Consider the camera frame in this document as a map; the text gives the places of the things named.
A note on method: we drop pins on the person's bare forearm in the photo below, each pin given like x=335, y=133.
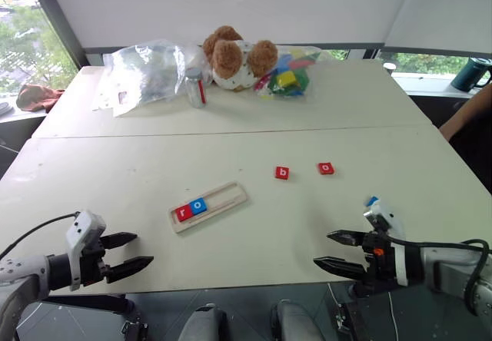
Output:
x=471, y=108

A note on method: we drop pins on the brown white teddy bear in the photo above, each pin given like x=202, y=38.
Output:
x=230, y=60

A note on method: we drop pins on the red letter tile o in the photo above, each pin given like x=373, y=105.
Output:
x=326, y=168

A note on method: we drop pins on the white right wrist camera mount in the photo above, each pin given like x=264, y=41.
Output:
x=386, y=212

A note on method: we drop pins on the red letter tile b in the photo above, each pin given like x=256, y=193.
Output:
x=283, y=173

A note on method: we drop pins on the white paper cup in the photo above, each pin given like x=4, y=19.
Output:
x=389, y=69

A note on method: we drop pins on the clear plastic bag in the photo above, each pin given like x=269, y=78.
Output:
x=150, y=74

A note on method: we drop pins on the blue letter tile o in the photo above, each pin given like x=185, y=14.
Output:
x=199, y=206

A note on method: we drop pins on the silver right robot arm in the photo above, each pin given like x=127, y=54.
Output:
x=449, y=273

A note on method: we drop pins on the small clear bottle red label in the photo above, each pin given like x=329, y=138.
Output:
x=196, y=89

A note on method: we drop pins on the bag of colourful blocks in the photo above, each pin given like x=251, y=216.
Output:
x=292, y=76

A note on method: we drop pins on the red letter tile r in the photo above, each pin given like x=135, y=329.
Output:
x=183, y=213

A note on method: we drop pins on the wooden letter tray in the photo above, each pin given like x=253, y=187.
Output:
x=227, y=198

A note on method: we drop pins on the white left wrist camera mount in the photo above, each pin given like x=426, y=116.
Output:
x=82, y=227

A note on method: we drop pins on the grey rounded shape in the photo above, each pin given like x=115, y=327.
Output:
x=201, y=323
x=296, y=322

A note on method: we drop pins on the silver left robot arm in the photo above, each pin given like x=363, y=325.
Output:
x=23, y=273

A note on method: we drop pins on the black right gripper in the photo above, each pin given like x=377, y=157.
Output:
x=378, y=270

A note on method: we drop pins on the reddish brown cloth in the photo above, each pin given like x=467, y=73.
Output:
x=36, y=97

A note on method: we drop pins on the blue tile letter t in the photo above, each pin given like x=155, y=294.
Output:
x=371, y=201

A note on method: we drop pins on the dark green mug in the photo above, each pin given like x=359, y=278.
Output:
x=469, y=74

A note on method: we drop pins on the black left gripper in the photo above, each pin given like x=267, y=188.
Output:
x=92, y=264

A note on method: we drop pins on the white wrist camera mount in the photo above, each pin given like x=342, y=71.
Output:
x=386, y=212
x=82, y=227

